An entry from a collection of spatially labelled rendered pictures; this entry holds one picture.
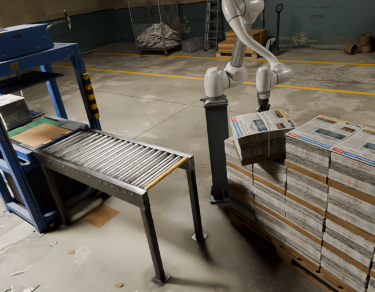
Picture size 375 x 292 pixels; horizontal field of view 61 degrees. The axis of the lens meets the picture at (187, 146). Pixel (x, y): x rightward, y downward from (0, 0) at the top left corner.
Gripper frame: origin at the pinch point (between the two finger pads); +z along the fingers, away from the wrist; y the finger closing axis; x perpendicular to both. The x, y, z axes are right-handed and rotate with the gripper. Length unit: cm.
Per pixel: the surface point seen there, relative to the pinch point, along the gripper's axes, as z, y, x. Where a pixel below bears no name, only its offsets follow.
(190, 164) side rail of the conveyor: 22, -52, 22
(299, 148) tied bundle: -7.0, -18.2, -45.7
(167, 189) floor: 101, -35, 100
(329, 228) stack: 38, -18, -72
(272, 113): -12.0, -2.1, -10.8
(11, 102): 1, -138, 213
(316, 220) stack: 36, -19, -64
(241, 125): -10.5, -26.6, -5.7
